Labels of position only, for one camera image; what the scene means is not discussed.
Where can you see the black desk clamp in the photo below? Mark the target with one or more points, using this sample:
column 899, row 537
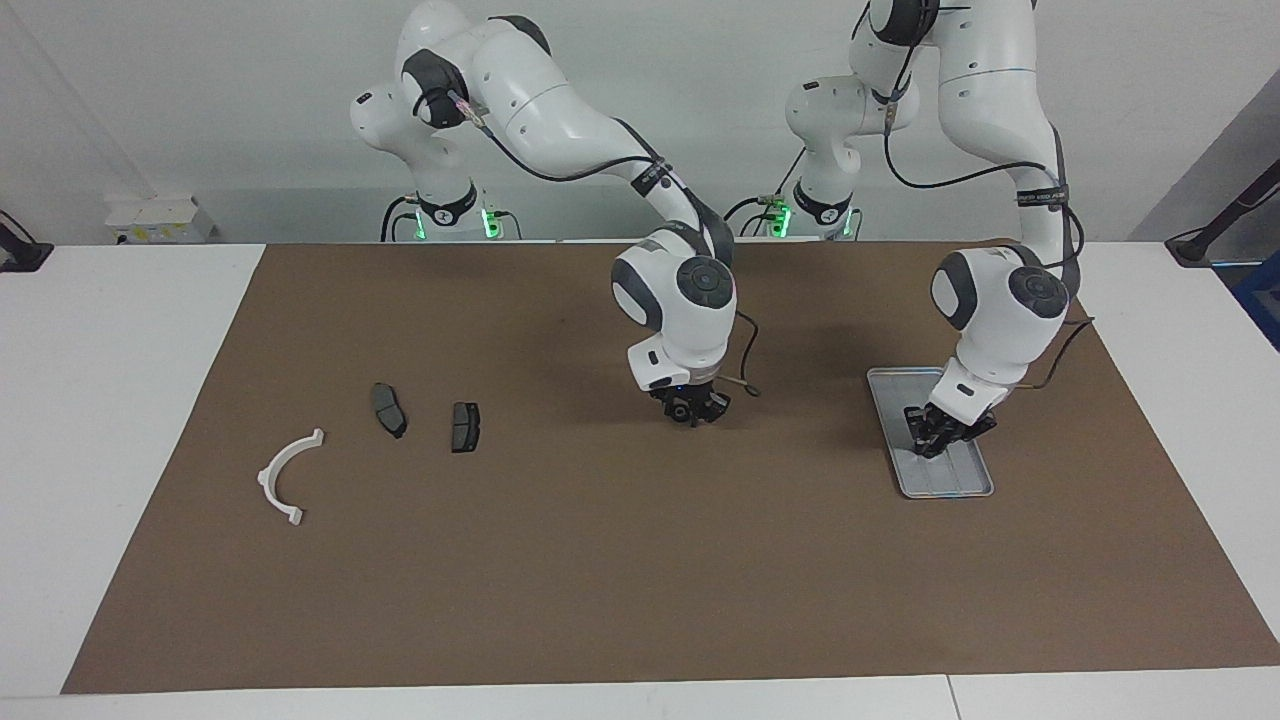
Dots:
column 25, row 257

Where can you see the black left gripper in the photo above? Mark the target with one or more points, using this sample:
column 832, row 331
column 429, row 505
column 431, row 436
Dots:
column 955, row 425

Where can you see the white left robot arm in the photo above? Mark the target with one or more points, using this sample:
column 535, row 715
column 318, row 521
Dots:
column 1000, row 100

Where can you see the dark grey curved brake pad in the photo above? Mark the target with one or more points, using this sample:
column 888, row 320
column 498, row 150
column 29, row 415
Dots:
column 388, row 408

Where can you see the large black bearing gear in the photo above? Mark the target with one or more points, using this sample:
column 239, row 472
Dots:
column 683, row 411

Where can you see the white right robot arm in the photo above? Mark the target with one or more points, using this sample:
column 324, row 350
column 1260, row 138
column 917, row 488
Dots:
column 560, row 110

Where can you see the blue crate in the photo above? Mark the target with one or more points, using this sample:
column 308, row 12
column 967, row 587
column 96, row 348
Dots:
column 1262, row 300

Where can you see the brown table mat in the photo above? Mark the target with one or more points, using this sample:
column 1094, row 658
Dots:
column 640, row 560

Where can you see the white curved plastic bracket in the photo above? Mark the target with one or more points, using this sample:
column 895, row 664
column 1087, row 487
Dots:
column 272, row 478

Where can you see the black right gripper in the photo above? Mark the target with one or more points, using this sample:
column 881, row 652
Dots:
column 690, row 395

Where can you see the dark grey rectangular brake pad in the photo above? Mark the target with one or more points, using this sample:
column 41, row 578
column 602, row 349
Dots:
column 465, row 428

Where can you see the white power strip box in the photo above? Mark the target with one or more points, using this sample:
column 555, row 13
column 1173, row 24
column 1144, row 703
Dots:
column 160, row 215

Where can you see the silver metal tray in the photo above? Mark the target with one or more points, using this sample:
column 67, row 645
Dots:
column 950, row 482

